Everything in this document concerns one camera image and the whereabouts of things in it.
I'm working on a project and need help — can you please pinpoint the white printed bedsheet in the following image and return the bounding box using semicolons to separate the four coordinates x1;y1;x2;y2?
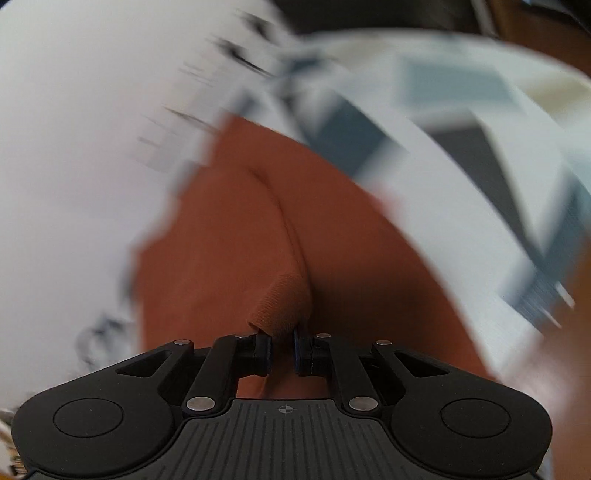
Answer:
0;0;591;480

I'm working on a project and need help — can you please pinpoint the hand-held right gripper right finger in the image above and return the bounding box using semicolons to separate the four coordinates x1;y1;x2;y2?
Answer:
293;329;456;412

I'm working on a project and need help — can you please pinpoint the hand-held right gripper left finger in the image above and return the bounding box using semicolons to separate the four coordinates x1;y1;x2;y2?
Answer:
115;333;276;418

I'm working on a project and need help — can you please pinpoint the rust orange knit sweater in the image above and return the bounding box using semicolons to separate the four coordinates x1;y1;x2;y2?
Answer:
130;115;497;400

